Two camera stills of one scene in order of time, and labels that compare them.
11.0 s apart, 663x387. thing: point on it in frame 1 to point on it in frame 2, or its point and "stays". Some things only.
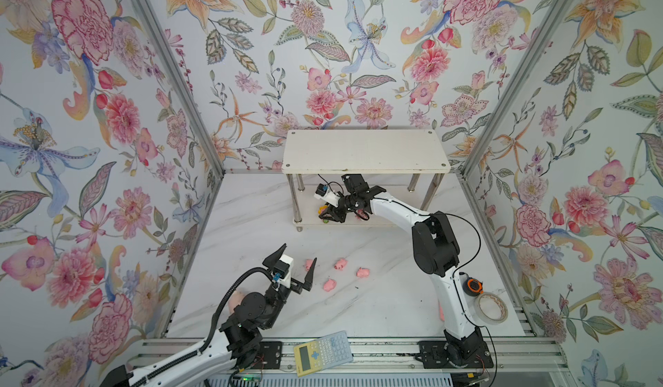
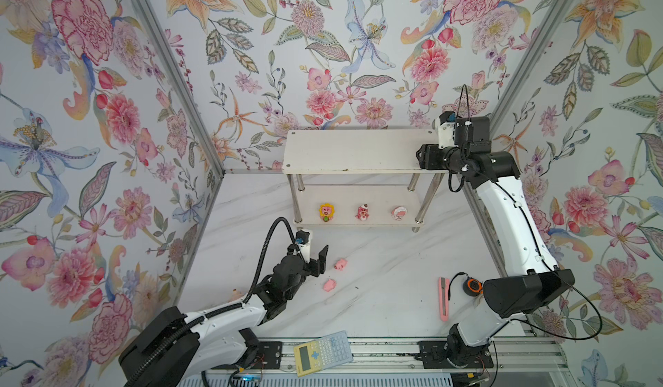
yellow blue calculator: (322, 353) stays
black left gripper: (306, 284) to (321, 263)
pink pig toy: (341, 263) stays
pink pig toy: (329, 285) stays
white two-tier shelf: (406, 163) stays
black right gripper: (334, 213) to (427, 161)
